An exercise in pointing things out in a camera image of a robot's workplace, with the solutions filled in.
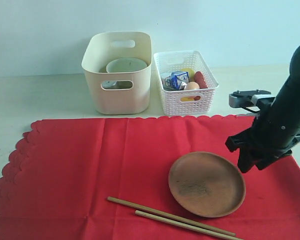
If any upper wooden chopstick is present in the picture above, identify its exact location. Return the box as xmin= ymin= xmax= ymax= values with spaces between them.
xmin=107 ymin=196 xmax=236 ymax=237

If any brown egg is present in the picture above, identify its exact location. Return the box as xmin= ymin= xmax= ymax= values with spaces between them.
xmin=183 ymin=81 xmax=200 ymax=91

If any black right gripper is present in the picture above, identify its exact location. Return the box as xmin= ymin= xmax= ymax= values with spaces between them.
xmin=225 ymin=109 xmax=300 ymax=173

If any white perforated plastic basket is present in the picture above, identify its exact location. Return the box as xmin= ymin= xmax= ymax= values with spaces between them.
xmin=153 ymin=50 xmax=219 ymax=116

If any yellow lemon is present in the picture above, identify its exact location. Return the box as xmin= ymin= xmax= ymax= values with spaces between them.
xmin=181 ymin=68 xmax=195 ymax=82

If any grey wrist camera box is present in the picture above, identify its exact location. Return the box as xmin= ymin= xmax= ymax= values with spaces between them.
xmin=228 ymin=89 xmax=275 ymax=114

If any cream plastic storage bin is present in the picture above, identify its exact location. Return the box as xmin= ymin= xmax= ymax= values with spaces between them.
xmin=81 ymin=31 xmax=152 ymax=115

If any yellow cheese wedge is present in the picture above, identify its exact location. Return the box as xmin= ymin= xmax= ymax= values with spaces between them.
xmin=180 ymin=96 xmax=194 ymax=102

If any blue white milk carton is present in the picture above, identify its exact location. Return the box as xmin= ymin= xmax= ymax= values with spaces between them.
xmin=161 ymin=71 xmax=189 ymax=91

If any brown clay plate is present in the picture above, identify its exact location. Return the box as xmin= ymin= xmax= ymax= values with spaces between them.
xmin=168 ymin=151 xmax=246 ymax=218

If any stainless steel cup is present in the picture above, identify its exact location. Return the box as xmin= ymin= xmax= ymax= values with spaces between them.
xmin=101 ymin=80 xmax=117 ymax=90

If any red sausage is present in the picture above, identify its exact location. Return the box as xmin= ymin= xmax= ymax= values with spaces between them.
xmin=194 ymin=71 xmax=208 ymax=89

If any lower wooden chopstick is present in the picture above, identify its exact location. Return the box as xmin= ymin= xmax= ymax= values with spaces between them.
xmin=134 ymin=210 xmax=241 ymax=240

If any wooden chopstick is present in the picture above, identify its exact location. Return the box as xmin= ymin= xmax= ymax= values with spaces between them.
xmin=134 ymin=210 xmax=241 ymax=240
xmin=107 ymin=196 xmax=236 ymax=237

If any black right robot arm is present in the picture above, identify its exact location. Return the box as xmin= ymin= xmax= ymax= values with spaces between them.
xmin=225 ymin=46 xmax=300 ymax=173

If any red scalloped cloth mat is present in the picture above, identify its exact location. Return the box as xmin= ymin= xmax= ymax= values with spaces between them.
xmin=0 ymin=114 xmax=300 ymax=240

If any pale green ceramic bowl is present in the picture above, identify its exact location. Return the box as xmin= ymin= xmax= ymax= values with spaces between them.
xmin=106 ymin=57 xmax=148 ymax=89

